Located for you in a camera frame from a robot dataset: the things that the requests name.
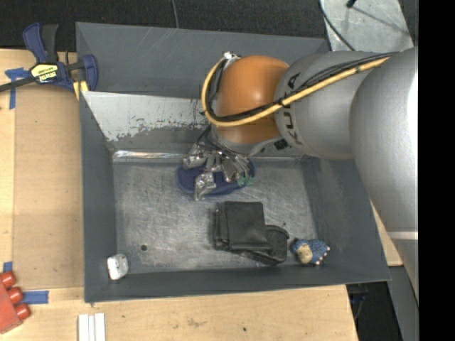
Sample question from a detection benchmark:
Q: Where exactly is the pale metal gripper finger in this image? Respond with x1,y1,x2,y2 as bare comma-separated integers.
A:
193,171,217,202
182,146,202,171

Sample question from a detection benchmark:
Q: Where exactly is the blue oval disc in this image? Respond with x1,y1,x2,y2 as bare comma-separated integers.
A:
176,158,257,197

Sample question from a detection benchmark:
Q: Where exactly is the grey metal bin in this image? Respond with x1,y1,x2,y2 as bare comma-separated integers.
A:
74,21,392,303

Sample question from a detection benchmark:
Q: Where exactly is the dark grey folded cloth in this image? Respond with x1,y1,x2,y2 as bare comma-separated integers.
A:
212,200,291,266

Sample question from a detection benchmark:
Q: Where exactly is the blue toy animal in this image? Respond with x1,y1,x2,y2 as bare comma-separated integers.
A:
290,238,331,267

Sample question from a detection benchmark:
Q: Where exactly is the pale brown flat board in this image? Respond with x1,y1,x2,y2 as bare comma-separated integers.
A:
11,90,86,292

